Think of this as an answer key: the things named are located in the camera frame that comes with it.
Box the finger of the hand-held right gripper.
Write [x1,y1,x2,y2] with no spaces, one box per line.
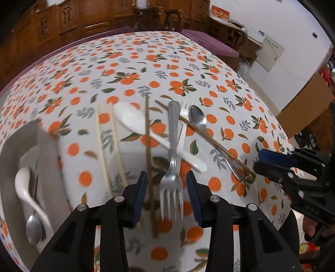
[258,148,329,170]
[253,161,296,183]

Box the small metal spoon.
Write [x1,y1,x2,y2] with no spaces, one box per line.
[26,173,43,245]

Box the white paper box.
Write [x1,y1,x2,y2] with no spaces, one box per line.
[247,26,265,47]

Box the white plastic spoon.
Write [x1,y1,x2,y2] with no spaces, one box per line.
[113,101,207,172]

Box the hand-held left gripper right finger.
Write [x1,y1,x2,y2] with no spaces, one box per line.
[186,170,305,272]

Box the purple armchair cushion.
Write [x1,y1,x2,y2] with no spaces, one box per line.
[180,29,240,58]

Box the carved wooden sofa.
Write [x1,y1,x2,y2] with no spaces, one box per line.
[0,0,210,87]

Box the metal tray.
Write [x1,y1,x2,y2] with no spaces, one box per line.
[0,119,70,264]

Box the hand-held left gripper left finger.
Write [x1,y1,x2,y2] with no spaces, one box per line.
[31,171,148,272]

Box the large metal spoon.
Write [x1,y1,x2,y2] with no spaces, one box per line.
[189,105,244,181]

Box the white plastic fork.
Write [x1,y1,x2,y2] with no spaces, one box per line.
[178,101,193,158]

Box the white ceramic spoon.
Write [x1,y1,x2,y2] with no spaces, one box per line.
[14,167,54,231]

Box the white wall panel box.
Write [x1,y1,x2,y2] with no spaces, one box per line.
[255,34,286,72]

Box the wooden side table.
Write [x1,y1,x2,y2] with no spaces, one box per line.
[209,18,262,67]

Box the dark wooden chopstick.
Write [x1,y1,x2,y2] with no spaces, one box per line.
[155,100,257,177]
[145,95,159,238]

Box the orange print tablecloth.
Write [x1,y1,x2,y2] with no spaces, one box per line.
[0,31,299,272]

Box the carved wooden armchair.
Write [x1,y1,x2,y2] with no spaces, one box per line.
[135,5,190,33]

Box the person's right hand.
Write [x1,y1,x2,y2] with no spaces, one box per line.
[303,217,318,237]

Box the light bamboo chopstick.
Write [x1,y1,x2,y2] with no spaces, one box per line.
[96,104,113,200]
[108,103,143,231]

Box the metal fork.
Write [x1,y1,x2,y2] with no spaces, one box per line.
[160,101,184,221]

